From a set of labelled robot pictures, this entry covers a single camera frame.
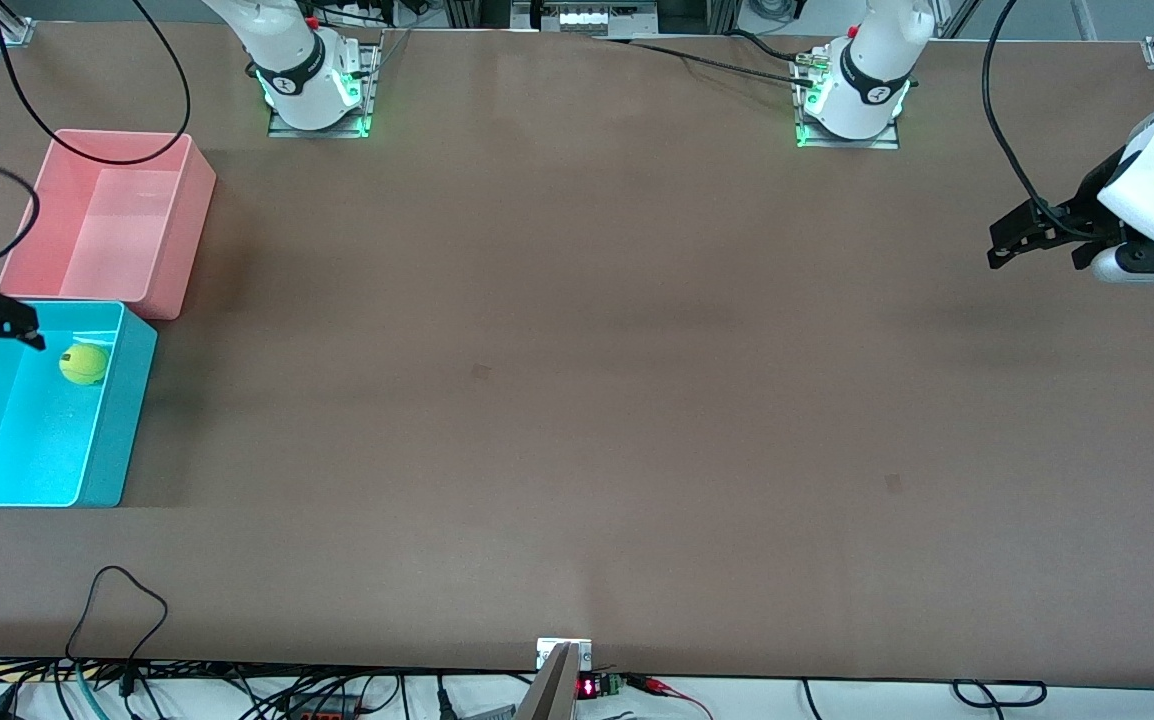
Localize pink plastic bin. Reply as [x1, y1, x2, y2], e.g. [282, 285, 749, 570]
[0, 129, 217, 321]

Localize red and black clip leads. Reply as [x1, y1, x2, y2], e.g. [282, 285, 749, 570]
[625, 673, 716, 719]

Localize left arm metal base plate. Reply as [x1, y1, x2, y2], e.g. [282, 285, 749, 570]
[792, 50, 903, 151]

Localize silver camera mount plate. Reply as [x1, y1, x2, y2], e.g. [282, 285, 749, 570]
[536, 638, 593, 671]

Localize grey camera mount beam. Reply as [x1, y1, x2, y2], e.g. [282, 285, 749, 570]
[512, 642, 580, 720]

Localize black looped table cable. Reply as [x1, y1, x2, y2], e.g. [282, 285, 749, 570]
[65, 566, 170, 666]

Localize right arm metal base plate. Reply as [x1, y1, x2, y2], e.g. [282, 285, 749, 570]
[267, 42, 383, 139]

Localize yellow tennis ball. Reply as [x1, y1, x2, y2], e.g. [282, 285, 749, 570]
[59, 343, 109, 387]

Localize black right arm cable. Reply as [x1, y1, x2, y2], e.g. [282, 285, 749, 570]
[0, 0, 191, 291]

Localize long black base cable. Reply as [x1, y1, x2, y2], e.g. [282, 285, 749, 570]
[597, 36, 818, 89]

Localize blue plastic bin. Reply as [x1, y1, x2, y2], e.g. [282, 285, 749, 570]
[0, 300, 158, 509]

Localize black coiled cable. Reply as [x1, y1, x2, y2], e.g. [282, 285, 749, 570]
[952, 680, 1048, 708]

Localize short black base cable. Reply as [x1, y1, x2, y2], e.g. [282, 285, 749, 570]
[727, 28, 818, 63]

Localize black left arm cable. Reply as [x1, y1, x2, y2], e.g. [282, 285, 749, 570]
[981, 0, 1133, 241]

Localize aluminium frame with lit panel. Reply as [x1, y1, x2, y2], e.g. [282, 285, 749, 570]
[512, 0, 658, 36]

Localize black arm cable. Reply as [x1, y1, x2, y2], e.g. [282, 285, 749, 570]
[0, 0, 191, 291]
[981, 0, 1133, 241]

